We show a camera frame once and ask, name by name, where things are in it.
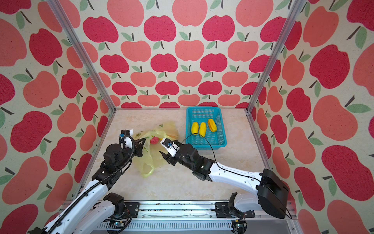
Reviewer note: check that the turquoise plastic basket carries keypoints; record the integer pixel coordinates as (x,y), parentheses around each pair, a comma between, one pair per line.
(202,115)

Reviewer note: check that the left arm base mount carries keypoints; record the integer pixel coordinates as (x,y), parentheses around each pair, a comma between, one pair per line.
(120,207)

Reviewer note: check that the yellow plastic bag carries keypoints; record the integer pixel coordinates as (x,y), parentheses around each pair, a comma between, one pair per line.
(152,159)

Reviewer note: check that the red toy apple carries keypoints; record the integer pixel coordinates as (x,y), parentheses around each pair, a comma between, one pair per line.
(154,140)

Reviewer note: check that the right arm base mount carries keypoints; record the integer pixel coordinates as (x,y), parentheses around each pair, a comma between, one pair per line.
(227,209)

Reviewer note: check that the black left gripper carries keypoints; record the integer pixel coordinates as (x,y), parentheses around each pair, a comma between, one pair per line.
(138,146)

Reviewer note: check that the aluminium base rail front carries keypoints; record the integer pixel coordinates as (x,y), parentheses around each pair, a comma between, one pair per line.
(171,217)

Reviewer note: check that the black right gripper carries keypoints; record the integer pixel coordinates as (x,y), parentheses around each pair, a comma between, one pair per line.
(169,158)

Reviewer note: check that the orange yellow toy fruit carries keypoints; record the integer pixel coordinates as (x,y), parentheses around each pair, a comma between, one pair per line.
(212,125)

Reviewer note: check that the yellow toy banana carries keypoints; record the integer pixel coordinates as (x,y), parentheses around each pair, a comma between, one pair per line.
(195,128)
(202,129)

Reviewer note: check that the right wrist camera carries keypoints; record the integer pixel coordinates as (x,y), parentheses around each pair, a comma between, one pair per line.
(172,146)

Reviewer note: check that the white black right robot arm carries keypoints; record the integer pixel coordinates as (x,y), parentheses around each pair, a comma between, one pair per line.
(271,192)

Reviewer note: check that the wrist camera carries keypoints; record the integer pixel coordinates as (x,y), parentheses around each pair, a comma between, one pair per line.
(126,140)
(172,146)

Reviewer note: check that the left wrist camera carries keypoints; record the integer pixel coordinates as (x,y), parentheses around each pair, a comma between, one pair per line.
(126,140)

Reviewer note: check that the aluminium post left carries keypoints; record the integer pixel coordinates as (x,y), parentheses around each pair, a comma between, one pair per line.
(63,19)

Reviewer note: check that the aluminium post right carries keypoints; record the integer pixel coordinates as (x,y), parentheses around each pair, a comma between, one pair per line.
(279,45)

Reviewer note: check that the aluminium post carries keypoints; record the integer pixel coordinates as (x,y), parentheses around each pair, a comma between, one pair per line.
(63,19)
(279,45)

